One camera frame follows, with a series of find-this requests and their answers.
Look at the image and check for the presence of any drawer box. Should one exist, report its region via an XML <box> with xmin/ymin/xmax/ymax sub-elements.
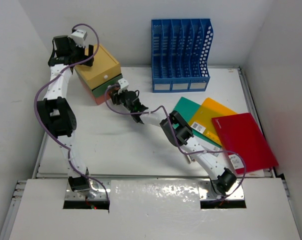
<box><xmin>75</xmin><ymin>45</ymin><xmax>123</xmax><ymax>105</ymax></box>

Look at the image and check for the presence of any green clip file folder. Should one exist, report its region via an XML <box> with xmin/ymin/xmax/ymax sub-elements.
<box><xmin>173</xmin><ymin>97</ymin><xmax>221</xmax><ymax>152</ymax></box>

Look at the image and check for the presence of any yellow translucent folder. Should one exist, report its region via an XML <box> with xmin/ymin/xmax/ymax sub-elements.
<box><xmin>188</xmin><ymin>97</ymin><xmax>237</xmax><ymax>146</ymax></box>

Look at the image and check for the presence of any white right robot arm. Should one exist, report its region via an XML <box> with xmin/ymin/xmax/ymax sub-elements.
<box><xmin>108</xmin><ymin>87</ymin><xmax>237</xmax><ymax>196</ymax></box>

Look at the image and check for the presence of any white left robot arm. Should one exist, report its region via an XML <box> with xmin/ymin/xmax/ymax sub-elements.
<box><xmin>35</xmin><ymin>35</ymin><xmax>91</xmax><ymax>194</ymax></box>

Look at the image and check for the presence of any blue file organizer rack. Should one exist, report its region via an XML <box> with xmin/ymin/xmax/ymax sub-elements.
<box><xmin>151</xmin><ymin>18</ymin><xmax>214</xmax><ymax>93</ymax></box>

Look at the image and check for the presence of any white pink stapler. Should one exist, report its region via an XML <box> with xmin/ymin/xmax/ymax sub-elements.
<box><xmin>186</xmin><ymin>155</ymin><xmax>192</xmax><ymax>164</ymax></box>

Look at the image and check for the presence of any red folder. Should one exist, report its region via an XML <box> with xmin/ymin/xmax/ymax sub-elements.
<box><xmin>211</xmin><ymin>113</ymin><xmax>279</xmax><ymax>175</ymax></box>

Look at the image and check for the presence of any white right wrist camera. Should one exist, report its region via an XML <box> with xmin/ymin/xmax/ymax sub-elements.
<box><xmin>117</xmin><ymin>78</ymin><xmax>129</xmax><ymax>94</ymax></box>

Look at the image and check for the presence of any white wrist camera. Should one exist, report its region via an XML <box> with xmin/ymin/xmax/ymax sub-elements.
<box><xmin>70</xmin><ymin>29</ymin><xmax>87</xmax><ymax>48</ymax></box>
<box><xmin>117</xmin><ymin>78</ymin><xmax>129</xmax><ymax>94</ymax></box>

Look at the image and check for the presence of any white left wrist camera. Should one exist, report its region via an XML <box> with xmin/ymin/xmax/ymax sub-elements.
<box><xmin>70</xmin><ymin>29</ymin><xmax>87</xmax><ymax>48</ymax></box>

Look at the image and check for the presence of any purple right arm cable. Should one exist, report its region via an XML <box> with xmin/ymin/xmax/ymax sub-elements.
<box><xmin>104</xmin><ymin>84</ymin><xmax>248</xmax><ymax>203</ymax></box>

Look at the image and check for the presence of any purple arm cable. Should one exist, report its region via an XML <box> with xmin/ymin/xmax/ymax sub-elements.
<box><xmin>104</xmin><ymin>84</ymin><xmax>248</xmax><ymax>203</ymax></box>
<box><xmin>33</xmin><ymin>23</ymin><xmax>111</xmax><ymax>202</ymax></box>

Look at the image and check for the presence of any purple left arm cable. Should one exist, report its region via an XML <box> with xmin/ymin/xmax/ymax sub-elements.
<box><xmin>33</xmin><ymin>23</ymin><xmax>111</xmax><ymax>202</ymax></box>

